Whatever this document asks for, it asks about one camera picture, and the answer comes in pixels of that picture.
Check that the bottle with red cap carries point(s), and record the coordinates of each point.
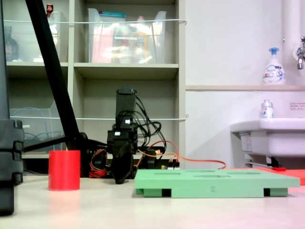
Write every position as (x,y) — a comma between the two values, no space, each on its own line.
(50,10)

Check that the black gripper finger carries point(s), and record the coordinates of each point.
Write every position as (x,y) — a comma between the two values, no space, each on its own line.
(126,170)
(118,171)

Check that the white wall label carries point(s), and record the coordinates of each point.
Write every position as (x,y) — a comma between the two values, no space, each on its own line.
(297,106)

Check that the small clear bottle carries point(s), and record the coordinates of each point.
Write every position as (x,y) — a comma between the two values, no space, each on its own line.
(267,111)

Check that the dark glass bottle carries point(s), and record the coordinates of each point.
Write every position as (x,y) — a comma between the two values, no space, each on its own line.
(10,47)

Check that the green shape-hole board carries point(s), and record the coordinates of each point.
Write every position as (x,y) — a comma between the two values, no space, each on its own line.
(214,183)

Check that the red cylinder block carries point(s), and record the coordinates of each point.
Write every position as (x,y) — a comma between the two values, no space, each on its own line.
(64,170)

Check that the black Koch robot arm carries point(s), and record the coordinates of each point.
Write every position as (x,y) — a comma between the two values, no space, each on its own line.
(125,105)

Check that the black tripod leg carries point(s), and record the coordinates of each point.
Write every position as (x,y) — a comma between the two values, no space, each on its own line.
(47,47)

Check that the metal faucet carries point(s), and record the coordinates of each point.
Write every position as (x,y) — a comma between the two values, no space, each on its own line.
(300,57)

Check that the white sink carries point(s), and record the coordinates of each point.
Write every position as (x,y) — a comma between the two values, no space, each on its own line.
(281,138)

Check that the beige shelf unit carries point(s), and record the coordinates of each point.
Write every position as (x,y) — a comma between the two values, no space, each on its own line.
(126,69)

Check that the white pump soap bottle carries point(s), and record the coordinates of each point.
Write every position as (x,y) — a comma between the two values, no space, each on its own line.
(274,74)

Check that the clear plastic file box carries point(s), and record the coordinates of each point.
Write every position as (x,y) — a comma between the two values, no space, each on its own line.
(35,126)

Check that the notched black stack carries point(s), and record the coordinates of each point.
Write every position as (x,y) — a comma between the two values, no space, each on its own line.
(9,155)

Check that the large clear plastic bin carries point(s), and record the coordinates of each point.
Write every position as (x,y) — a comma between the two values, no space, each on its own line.
(107,47)

